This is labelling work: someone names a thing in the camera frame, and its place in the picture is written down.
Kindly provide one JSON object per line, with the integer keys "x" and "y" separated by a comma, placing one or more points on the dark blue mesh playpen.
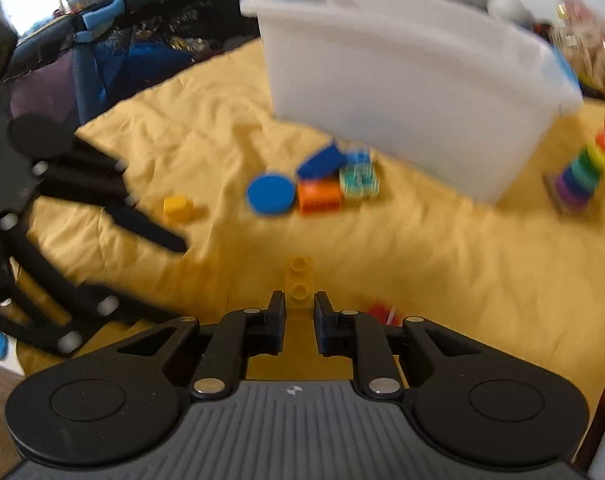
{"x": 132, "y": 35}

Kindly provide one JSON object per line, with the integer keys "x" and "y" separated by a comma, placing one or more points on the clear teal block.
{"x": 360, "y": 175}

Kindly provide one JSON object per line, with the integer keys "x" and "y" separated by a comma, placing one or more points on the small yellow block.
{"x": 177, "y": 208}

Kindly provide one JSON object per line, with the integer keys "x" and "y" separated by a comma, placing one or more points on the white plastic storage bin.
{"x": 407, "y": 90}

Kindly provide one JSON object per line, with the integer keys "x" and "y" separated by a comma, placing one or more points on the blue sloped block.
{"x": 322, "y": 161}

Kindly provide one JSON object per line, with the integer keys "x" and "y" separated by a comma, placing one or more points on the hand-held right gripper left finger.
{"x": 278, "y": 327}

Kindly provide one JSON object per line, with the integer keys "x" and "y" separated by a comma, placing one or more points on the small red toy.
{"x": 382, "y": 312}

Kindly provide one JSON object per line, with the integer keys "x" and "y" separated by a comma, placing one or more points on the clear bag of toys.
{"x": 590, "y": 45}

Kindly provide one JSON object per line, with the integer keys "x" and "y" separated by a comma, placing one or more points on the yellow two-stud block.
{"x": 301, "y": 280}

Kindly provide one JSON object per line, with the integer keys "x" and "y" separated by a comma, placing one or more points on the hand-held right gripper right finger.
{"x": 322, "y": 330}

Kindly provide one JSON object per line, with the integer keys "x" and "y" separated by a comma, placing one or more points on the orange block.
{"x": 319, "y": 197}

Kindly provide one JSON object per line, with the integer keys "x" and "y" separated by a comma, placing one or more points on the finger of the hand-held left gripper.
{"x": 47, "y": 320}
{"x": 147, "y": 227}

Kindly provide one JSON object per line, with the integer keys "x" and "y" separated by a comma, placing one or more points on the yellow blanket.
{"x": 432, "y": 270}

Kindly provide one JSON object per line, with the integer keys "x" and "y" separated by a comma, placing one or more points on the blue round disc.
{"x": 271, "y": 194}

